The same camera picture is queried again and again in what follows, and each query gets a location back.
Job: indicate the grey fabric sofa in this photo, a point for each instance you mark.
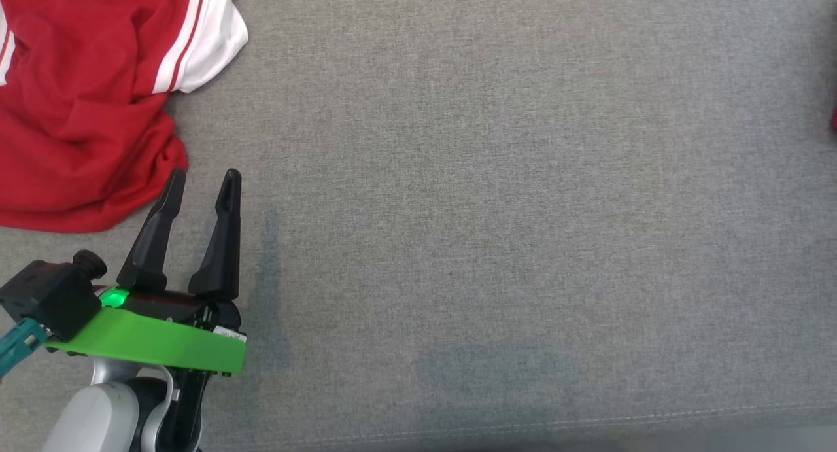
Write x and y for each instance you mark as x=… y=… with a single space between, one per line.
x=490 y=210

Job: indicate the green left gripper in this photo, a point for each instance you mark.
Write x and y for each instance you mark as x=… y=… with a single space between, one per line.
x=157 y=341

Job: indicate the red garment with white stripe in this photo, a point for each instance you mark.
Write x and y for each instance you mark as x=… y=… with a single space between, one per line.
x=835 y=120

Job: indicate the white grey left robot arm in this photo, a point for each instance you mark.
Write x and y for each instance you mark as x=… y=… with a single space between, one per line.
x=98 y=416

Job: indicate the teal left camera connector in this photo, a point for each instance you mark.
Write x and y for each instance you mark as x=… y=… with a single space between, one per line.
x=16 y=344

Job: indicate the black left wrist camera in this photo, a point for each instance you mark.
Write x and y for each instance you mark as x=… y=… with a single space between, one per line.
x=52 y=295

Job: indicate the red Bulls 23 jersey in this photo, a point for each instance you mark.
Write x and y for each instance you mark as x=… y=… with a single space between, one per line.
x=78 y=112

